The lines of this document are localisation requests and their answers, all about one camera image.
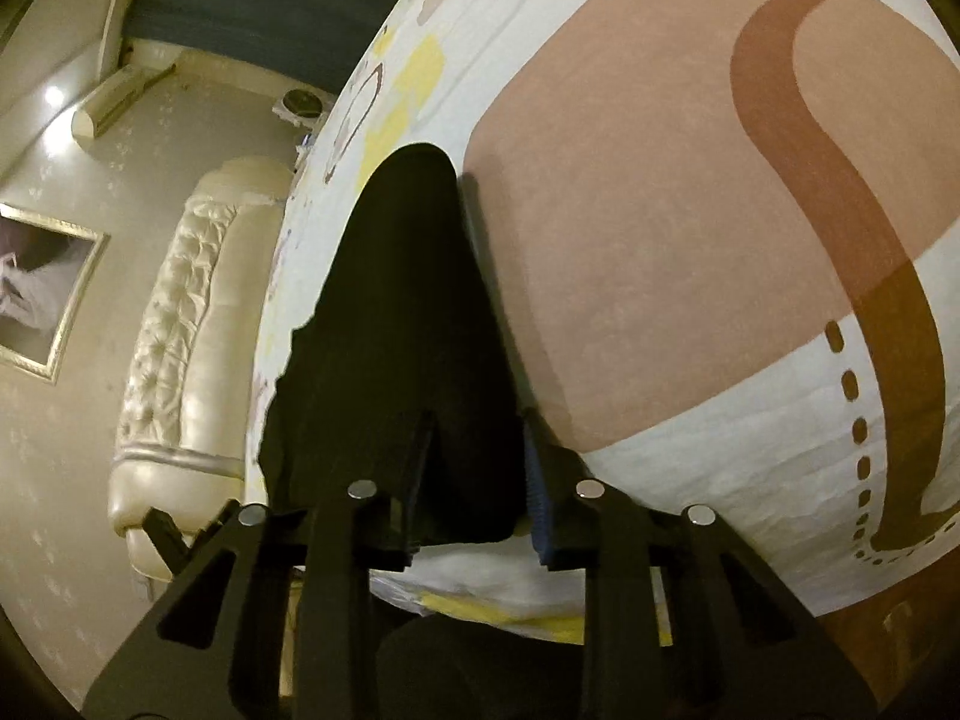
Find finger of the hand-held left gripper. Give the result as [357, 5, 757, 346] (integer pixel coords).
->
[142, 502, 230, 572]

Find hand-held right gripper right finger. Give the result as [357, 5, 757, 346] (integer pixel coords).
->
[523, 412, 878, 720]

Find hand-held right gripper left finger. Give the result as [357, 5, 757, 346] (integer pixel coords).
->
[82, 412, 437, 720]

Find black pants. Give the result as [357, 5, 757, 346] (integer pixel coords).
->
[259, 142, 530, 548]

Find cream tufted leather headboard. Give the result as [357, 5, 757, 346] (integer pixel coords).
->
[109, 157, 297, 578]

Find bed with patterned sheet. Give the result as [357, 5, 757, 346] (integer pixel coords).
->
[251, 0, 960, 646]

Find small white fan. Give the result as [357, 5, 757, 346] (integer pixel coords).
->
[274, 88, 327, 121]

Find dark green curtain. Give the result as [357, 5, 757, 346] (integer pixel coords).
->
[127, 0, 451, 102]

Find framed wall picture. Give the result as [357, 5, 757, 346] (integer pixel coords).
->
[0, 202, 110, 383]

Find white wall air conditioner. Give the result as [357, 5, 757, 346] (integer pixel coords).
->
[73, 64, 177, 137]

